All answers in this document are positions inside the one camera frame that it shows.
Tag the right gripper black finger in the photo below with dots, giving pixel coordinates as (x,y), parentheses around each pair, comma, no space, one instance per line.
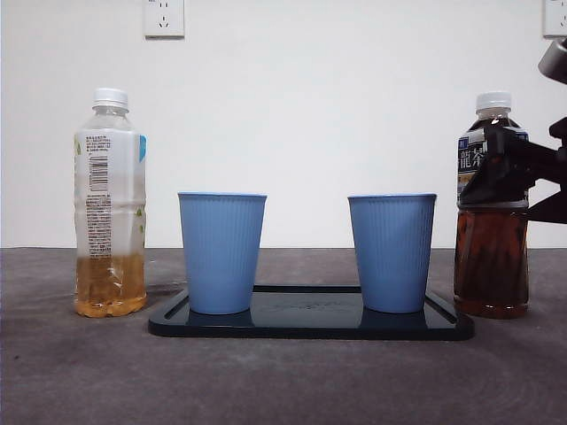
(505,177)
(551,208)

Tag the dark oolong tea bottle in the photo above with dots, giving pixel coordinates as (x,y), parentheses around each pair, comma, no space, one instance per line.
(491,265)

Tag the clear green tea bottle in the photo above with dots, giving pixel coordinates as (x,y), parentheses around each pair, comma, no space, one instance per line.
(111,155)

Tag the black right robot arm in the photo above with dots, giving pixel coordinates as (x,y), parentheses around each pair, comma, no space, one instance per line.
(556,62)

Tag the blue ribbed plastic cup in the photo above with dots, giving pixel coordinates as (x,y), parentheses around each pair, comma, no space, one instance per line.
(392,252)
(220,252)

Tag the dark blue-green flat tray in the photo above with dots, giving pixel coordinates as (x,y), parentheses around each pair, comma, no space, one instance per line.
(305,328)

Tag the white wall socket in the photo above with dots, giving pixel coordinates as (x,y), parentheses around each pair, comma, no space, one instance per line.
(164,20)
(556,17)

